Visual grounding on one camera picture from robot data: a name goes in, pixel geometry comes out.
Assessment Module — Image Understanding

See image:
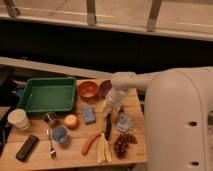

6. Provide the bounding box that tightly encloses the yellow banana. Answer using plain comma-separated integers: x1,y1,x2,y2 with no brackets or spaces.
97,133,112,163

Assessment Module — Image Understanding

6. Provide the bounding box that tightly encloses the green plastic tray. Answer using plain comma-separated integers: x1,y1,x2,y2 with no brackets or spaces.
17,77,76,114

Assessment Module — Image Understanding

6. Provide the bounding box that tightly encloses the blue sponge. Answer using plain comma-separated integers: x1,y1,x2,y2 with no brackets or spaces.
83,106,96,124

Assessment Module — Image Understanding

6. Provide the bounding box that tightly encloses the light blue cloth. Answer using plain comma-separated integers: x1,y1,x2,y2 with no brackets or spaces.
116,113,133,132

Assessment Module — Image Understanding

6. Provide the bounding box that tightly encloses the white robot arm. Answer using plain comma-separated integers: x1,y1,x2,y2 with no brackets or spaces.
106,67,213,171

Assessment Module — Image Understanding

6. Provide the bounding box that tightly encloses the metal fork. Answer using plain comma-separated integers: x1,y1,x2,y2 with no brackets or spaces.
46,129,57,159

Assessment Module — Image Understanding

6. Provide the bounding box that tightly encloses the white paper cup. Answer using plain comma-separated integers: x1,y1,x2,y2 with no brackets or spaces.
7,109,30,130

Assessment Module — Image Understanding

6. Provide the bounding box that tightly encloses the purple bowl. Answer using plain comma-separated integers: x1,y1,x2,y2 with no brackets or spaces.
99,80,112,98

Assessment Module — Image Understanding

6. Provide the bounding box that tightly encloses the peach apple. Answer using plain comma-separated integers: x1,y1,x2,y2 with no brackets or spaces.
64,114,79,130

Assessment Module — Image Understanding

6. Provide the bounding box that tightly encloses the blue plastic cup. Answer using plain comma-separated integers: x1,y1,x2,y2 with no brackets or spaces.
52,127,68,144

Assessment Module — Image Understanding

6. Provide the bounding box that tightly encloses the orange bowl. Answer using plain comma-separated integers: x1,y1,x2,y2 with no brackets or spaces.
77,81,99,100

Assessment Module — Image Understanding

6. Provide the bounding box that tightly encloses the orange carrot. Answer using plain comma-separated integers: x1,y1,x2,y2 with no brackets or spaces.
81,132,101,155

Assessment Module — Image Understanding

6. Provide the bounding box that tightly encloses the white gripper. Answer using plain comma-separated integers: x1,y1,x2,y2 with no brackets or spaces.
100,87,128,115

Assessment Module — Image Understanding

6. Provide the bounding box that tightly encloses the wooden table board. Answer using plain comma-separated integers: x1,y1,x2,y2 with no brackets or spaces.
0,77,148,171

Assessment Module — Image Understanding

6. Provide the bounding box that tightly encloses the purple grapes bunch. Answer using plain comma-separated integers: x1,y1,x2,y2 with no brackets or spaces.
113,133,137,159

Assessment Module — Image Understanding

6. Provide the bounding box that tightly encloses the black remote control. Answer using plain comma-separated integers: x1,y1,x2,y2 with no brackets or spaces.
16,135,39,161

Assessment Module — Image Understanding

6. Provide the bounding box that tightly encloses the small metal cup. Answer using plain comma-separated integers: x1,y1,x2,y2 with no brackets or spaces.
43,112,58,127

